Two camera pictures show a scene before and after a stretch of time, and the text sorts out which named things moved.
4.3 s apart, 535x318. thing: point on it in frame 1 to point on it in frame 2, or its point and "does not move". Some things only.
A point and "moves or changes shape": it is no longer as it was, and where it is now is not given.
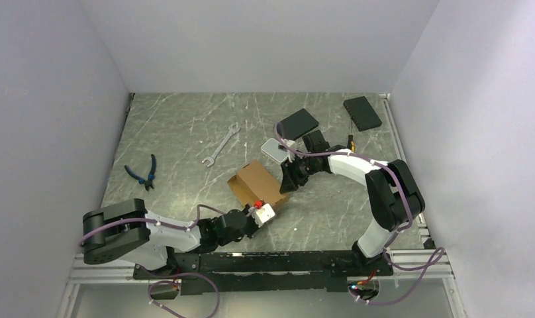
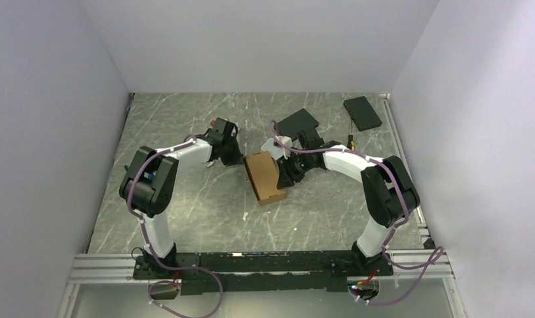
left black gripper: [255, 228] to [238, 158]
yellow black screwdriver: [351, 145] does not move
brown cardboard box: [253, 182] moves or changes shape
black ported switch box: [361, 112] does not move
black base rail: [236, 271] does not move
